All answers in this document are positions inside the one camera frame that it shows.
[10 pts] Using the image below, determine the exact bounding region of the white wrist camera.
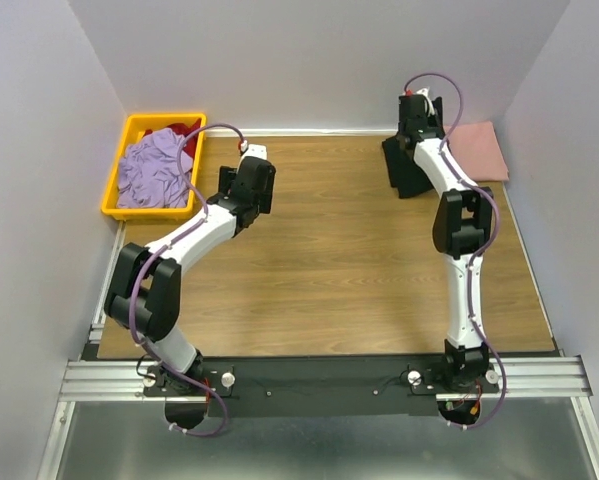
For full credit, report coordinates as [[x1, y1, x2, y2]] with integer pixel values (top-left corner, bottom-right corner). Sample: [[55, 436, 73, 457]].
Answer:
[[415, 87, 436, 116], [239, 141, 268, 160]]

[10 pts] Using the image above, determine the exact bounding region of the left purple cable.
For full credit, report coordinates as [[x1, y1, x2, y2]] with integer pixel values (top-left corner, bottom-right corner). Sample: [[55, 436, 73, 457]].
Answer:
[[128, 122, 245, 437]]

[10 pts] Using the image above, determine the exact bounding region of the red t shirt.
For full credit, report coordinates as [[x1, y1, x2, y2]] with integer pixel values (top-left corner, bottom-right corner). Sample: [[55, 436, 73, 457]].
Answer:
[[168, 120, 201, 159]]

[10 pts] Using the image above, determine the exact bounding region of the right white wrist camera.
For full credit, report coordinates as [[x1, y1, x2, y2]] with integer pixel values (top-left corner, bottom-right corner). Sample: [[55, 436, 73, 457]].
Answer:
[[415, 87, 436, 116]]

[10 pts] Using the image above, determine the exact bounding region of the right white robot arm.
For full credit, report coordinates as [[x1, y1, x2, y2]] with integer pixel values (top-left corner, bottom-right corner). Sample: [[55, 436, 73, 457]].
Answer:
[[397, 89, 498, 392]]

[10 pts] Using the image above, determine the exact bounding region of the lavender t shirt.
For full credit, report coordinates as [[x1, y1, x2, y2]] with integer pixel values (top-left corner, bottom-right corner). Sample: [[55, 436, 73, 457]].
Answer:
[[117, 128, 193, 209]]

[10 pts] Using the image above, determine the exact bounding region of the folded pink t shirt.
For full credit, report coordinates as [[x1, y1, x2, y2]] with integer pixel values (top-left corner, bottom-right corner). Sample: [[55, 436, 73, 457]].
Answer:
[[449, 121, 509, 182]]

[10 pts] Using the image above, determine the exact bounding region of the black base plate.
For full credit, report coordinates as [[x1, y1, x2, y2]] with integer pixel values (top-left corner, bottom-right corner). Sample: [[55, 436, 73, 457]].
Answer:
[[140, 354, 500, 429]]

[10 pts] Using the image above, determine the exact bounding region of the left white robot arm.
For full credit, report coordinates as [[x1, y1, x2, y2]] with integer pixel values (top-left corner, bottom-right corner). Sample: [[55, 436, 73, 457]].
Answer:
[[104, 152, 276, 395]]

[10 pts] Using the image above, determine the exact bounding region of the aluminium frame rail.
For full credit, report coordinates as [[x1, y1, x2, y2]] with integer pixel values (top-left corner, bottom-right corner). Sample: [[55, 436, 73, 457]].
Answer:
[[36, 224, 599, 480]]

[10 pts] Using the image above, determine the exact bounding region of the yellow plastic bin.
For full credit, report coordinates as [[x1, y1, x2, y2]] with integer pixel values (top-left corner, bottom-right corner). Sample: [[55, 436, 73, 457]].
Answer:
[[101, 112, 207, 222]]

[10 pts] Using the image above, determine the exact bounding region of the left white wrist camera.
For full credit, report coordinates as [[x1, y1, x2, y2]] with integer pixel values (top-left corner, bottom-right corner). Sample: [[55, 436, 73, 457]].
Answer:
[[239, 141, 268, 160]]

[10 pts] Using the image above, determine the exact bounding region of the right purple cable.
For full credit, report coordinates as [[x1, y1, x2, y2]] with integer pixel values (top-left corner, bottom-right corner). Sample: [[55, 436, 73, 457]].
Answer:
[[403, 73, 508, 432]]

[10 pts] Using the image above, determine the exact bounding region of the black t shirt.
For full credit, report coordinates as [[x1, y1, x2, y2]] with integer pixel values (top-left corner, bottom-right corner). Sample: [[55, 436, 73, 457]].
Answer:
[[381, 136, 433, 199]]

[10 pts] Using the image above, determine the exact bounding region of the purple cable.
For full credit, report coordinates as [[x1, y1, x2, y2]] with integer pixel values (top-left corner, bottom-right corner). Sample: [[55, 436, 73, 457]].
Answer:
[[128, 122, 245, 437], [403, 73, 508, 432]]

